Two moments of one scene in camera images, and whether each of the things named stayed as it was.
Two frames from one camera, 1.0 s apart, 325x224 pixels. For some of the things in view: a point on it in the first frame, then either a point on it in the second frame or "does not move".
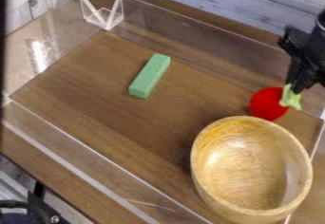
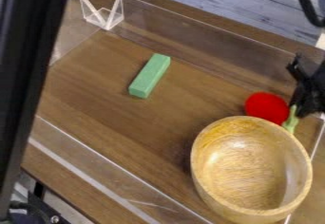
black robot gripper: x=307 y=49 to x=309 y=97
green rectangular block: x=149 y=76 does not move
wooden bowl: x=251 y=170 does not move
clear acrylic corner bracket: x=102 y=17 does not move
